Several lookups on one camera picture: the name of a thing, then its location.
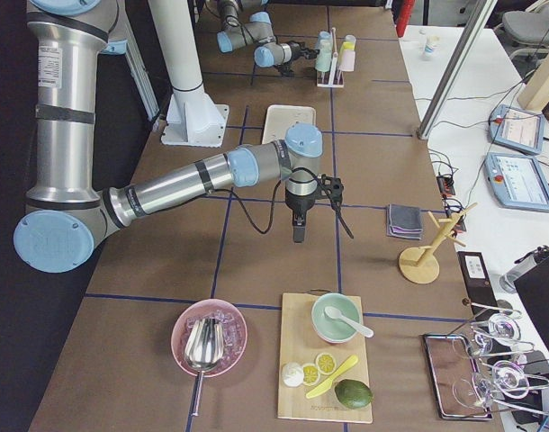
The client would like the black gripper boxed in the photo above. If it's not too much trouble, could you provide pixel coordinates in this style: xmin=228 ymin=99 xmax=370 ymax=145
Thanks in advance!
xmin=285 ymin=173 xmax=318 ymax=243
xmin=285 ymin=40 xmax=318 ymax=63

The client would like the green cup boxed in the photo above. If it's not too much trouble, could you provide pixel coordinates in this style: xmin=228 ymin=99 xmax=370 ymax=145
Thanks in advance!
xmin=315 ymin=47 xmax=333 ymax=73

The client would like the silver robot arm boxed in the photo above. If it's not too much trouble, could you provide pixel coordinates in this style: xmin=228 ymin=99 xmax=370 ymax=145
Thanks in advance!
xmin=13 ymin=1 xmax=324 ymax=273
xmin=217 ymin=0 xmax=320 ymax=77

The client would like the blue cup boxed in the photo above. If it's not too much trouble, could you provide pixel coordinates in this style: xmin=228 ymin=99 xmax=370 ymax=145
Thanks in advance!
xmin=315 ymin=31 xmax=331 ymax=50

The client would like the pink cup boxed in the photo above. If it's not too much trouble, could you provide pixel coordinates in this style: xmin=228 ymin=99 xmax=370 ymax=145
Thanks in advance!
xmin=338 ymin=49 xmax=356 ymax=72

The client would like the yellow cup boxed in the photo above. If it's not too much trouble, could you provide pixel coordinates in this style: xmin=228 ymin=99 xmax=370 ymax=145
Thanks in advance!
xmin=341 ymin=34 xmax=356 ymax=50

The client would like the white rabbit serving tray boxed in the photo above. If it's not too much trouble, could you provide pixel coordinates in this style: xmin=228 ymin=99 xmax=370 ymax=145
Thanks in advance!
xmin=262 ymin=104 xmax=316 ymax=144

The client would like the black metal glass tray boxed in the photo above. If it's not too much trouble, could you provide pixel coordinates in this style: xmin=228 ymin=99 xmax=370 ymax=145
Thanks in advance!
xmin=422 ymin=333 xmax=492 ymax=421

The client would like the white plastic spoon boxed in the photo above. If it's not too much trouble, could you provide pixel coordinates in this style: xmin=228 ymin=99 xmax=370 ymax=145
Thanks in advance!
xmin=324 ymin=306 xmax=374 ymax=338

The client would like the grey folded cloth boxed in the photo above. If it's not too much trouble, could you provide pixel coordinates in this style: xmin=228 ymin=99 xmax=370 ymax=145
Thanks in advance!
xmin=386 ymin=203 xmax=423 ymax=240

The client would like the green bowl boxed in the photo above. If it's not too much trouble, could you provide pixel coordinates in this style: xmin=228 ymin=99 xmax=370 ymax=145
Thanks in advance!
xmin=311 ymin=292 xmax=362 ymax=343

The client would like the small white bottle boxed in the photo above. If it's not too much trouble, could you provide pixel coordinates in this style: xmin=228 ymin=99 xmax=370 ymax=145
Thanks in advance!
xmin=420 ymin=30 xmax=440 ymax=61

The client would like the pink bowl with ice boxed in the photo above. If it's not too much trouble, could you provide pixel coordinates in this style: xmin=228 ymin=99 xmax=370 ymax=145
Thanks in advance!
xmin=170 ymin=299 xmax=248 ymax=377

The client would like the wooden mug tree stand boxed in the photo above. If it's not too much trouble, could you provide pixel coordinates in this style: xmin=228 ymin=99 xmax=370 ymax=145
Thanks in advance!
xmin=398 ymin=202 xmax=477 ymax=284

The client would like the lemon slice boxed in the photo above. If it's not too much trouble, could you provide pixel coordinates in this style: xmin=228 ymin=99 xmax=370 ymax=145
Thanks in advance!
xmin=315 ymin=352 xmax=338 ymax=376
xmin=301 ymin=363 xmax=320 ymax=387

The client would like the bamboo cutting board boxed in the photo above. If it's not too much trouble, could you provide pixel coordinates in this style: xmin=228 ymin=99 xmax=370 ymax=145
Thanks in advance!
xmin=278 ymin=293 xmax=373 ymax=424

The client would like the metal ice scoop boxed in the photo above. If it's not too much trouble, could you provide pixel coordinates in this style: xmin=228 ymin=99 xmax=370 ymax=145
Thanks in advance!
xmin=184 ymin=318 xmax=224 ymax=416

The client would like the white garlic bulb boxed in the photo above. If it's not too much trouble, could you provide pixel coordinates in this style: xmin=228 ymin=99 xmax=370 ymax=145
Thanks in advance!
xmin=281 ymin=362 xmax=303 ymax=388

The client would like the yellow plastic knife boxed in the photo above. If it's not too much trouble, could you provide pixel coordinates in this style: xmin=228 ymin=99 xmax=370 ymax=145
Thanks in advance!
xmin=305 ymin=355 xmax=359 ymax=400

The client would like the white side table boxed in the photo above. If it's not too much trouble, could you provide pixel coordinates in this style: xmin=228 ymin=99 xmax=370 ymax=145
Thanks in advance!
xmin=398 ymin=24 xmax=549 ymax=361

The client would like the green avocado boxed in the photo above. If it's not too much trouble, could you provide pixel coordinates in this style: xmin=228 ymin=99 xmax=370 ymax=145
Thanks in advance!
xmin=334 ymin=379 xmax=374 ymax=410

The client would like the black box with label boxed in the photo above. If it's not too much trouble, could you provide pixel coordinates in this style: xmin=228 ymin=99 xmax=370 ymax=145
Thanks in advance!
xmin=457 ymin=251 xmax=497 ymax=306

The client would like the grey office chair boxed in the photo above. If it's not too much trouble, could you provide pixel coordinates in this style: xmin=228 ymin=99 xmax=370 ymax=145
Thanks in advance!
xmin=494 ymin=1 xmax=549 ymax=59

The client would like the teach pendant tablet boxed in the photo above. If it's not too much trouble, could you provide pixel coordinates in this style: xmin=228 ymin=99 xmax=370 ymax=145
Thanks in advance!
xmin=489 ymin=104 xmax=545 ymax=156
xmin=484 ymin=153 xmax=549 ymax=212

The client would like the wine glass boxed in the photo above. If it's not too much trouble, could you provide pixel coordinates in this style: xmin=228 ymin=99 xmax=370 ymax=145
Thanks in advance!
xmin=452 ymin=360 xmax=529 ymax=409
xmin=452 ymin=312 xmax=523 ymax=361

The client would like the wooden rack handle rod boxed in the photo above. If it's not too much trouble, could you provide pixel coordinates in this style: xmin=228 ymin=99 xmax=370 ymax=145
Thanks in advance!
xmin=329 ymin=27 xmax=338 ymax=81

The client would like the white wire cup rack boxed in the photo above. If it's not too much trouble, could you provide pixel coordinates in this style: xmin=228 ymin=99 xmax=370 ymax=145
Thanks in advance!
xmin=316 ymin=69 xmax=345 ymax=88

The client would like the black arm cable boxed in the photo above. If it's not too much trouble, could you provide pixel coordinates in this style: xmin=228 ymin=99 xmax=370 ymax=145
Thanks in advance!
xmin=209 ymin=168 xmax=355 ymax=239

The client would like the black metal board handle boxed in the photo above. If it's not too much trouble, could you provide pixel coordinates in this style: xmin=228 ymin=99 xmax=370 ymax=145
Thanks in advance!
xmin=305 ymin=289 xmax=334 ymax=296

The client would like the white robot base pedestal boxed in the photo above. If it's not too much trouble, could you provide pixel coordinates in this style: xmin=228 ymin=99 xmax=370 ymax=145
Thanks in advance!
xmin=148 ymin=0 xmax=229 ymax=148

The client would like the aluminium frame post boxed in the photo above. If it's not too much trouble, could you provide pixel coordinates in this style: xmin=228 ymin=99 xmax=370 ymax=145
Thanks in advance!
xmin=417 ymin=0 xmax=497 ymax=140

